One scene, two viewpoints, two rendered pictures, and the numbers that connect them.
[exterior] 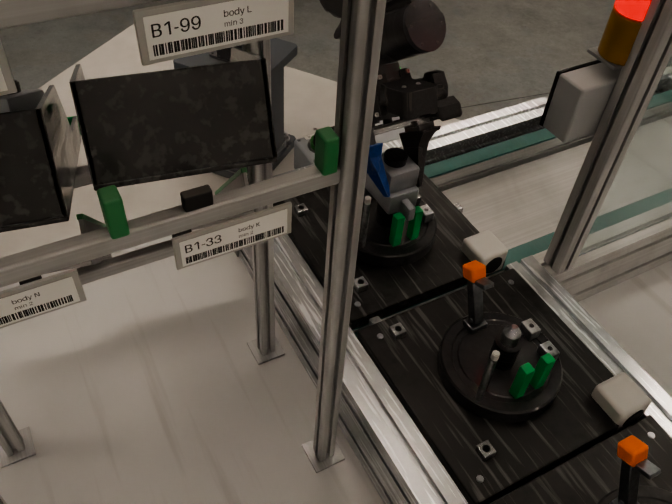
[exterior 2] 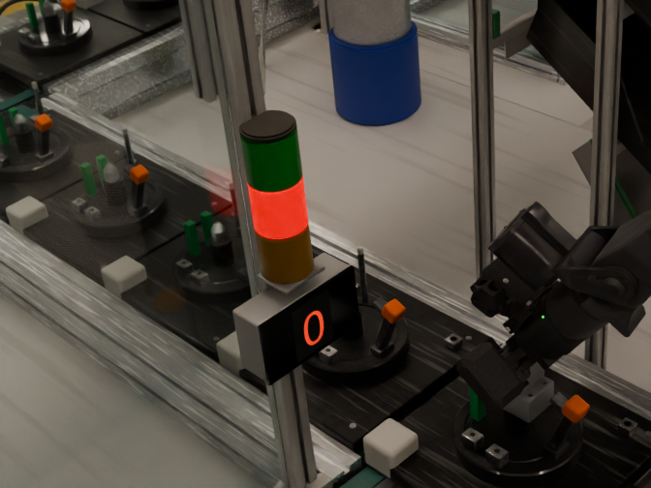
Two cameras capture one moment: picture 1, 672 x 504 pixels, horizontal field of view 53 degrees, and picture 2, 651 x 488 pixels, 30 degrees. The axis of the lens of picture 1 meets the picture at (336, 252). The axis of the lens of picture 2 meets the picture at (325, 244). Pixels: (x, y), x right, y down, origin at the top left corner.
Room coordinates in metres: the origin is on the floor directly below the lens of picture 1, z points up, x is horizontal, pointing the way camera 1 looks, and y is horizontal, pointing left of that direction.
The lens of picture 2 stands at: (1.59, -0.39, 1.92)
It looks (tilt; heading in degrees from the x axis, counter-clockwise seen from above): 35 degrees down; 171
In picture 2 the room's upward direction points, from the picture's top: 7 degrees counter-clockwise
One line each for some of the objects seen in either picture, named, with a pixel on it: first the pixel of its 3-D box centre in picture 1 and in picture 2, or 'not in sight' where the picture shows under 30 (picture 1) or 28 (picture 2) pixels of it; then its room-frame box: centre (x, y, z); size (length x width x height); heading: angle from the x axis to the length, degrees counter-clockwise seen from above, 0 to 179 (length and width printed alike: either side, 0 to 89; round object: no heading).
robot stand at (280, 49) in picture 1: (239, 105); not in sight; (0.95, 0.18, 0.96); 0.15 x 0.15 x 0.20; 68
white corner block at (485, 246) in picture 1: (483, 254); (390, 448); (0.64, -0.20, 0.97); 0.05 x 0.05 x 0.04; 32
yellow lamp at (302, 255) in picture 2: (629, 33); (284, 247); (0.67, -0.29, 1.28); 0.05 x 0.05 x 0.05
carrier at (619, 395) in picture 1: (506, 347); (349, 319); (0.45, -0.20, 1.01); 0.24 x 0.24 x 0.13; 32
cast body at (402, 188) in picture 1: (396, 180); (510, 371); (0.66, -0.07, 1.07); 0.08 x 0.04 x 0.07; 32
